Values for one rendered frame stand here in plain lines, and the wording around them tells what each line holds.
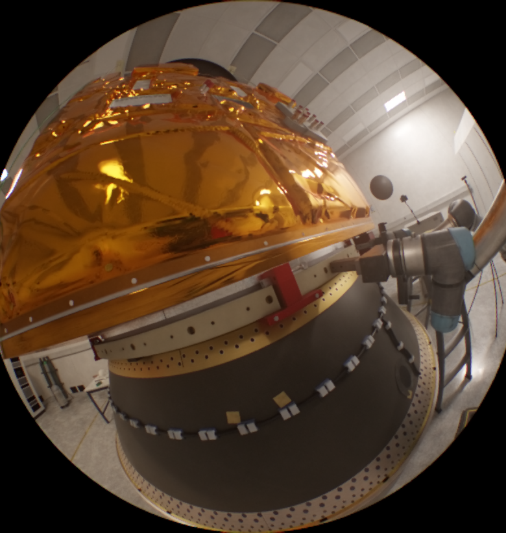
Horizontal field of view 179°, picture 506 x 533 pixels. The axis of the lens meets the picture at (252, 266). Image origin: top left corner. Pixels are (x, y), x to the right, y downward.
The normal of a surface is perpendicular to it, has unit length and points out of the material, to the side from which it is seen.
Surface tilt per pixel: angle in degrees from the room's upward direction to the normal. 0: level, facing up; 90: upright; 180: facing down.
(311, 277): 90
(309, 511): 43
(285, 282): 90
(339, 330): 62
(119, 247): 139
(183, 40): 180
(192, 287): 90
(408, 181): 90
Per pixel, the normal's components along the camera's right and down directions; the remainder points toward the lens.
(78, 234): 0.47, -0.21
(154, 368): -0.25, -0.50
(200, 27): 0.37, 0.92
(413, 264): -0.74, 0.47
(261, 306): 0.23, -0.19
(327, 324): 0.14, -0.64
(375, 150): -0.79, 0.27
